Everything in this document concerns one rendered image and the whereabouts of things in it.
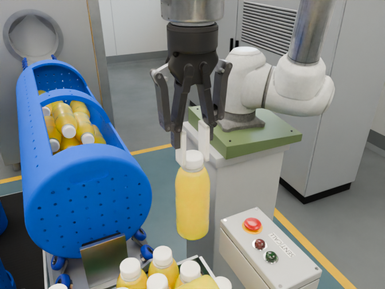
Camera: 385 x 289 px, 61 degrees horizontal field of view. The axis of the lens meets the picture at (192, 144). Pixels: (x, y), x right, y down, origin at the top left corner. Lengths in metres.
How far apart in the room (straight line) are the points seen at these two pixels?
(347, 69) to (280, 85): 1.14
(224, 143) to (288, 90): 0.27
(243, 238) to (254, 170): 0.60
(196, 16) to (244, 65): 0.70
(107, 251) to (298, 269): 0.41
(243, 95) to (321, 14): 0.35
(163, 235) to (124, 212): 1.45
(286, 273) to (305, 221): 1.83
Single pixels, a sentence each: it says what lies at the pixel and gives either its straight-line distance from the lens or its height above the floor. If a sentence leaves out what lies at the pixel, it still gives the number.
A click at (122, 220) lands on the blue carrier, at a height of 1.04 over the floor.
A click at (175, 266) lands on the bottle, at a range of 0.71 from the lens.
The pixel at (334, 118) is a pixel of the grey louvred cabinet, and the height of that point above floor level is 0.70.
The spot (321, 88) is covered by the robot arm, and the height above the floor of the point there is 1.23.
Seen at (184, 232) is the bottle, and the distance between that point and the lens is 0.65.
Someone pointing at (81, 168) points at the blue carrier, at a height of 1.21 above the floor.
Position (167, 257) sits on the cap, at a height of 1.08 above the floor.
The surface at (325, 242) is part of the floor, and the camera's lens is 2.37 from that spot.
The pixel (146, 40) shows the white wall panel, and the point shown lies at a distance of 6.13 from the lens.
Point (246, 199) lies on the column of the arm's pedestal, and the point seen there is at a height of 0.77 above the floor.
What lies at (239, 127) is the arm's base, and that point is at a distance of 1.21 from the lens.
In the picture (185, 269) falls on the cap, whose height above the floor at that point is 1.08.
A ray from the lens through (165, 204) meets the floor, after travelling 2.48.
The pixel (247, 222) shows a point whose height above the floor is 1.11.
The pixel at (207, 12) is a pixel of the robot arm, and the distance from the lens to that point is 0.46.
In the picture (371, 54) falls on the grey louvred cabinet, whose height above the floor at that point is 1.09.
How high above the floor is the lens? 1.59
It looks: 29 degrees down
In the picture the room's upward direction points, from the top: straight up
